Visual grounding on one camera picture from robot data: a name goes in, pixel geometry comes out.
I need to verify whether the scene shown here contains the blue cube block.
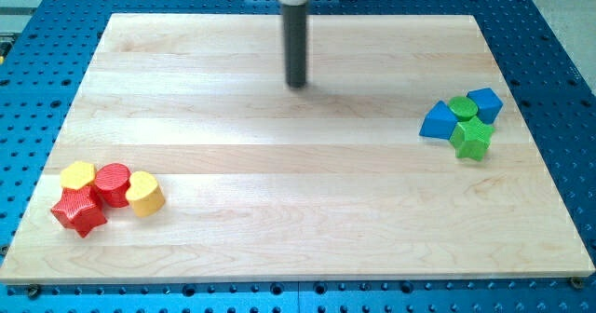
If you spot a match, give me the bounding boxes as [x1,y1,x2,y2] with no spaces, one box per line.
[467,88,503,125]

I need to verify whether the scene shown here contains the light wooden board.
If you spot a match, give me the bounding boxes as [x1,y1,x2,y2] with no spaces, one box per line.
[1,13,594,284]

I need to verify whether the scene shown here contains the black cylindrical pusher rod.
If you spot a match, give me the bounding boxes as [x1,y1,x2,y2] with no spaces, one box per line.
[281,4,307,88]

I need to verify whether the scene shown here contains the blue triangle block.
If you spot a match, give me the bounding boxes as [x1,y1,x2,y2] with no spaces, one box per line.
[419,101,458,140]

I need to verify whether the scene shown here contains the yellow heart block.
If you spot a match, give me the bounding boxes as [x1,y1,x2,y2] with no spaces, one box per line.
[125,171,165,217]

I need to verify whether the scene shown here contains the green cylinder block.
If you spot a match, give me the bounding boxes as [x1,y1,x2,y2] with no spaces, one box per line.
[448,96,479,122]

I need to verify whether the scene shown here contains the green star block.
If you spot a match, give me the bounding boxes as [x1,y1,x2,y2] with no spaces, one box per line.
[449,116,494,161]

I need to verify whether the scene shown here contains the red cylinder block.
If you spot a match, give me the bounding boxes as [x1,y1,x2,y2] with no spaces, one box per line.
[94,163,130,208]

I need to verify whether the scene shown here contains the yellow hexagon block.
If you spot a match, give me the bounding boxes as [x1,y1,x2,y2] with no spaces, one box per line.
[60,161,96,190]

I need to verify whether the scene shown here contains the red star block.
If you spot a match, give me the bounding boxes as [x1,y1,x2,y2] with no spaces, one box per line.
[50,185,107,238]

